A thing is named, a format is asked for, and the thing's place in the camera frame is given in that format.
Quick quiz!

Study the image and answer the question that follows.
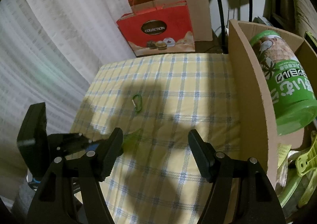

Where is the green carabiner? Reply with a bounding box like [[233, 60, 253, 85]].
[[132, 94, 142, 113]]

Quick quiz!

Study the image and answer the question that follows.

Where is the green snack canister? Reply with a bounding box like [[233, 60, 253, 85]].
[[250, 30, 316, 135]]

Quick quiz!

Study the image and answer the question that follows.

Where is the open cardboard storage box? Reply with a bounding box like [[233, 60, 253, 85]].
[[228, 19, 316, 185]]

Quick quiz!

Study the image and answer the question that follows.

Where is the yellow checkered cloth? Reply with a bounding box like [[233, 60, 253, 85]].
[[72, 53, 240, 223]]

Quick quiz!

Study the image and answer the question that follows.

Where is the lime green plastic clip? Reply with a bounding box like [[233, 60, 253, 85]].
[[277, 131, 317, 209]]

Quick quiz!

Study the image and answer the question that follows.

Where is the red collection gift bag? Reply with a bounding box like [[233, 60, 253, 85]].
[[116, 0, 195, 57]]

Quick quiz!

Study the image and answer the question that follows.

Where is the white curtain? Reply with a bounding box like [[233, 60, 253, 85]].
[[0, 0, 137, 185]]

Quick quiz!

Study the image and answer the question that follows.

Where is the brown cardboard box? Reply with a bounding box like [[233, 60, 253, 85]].
[[132, 0, 214, 42]]

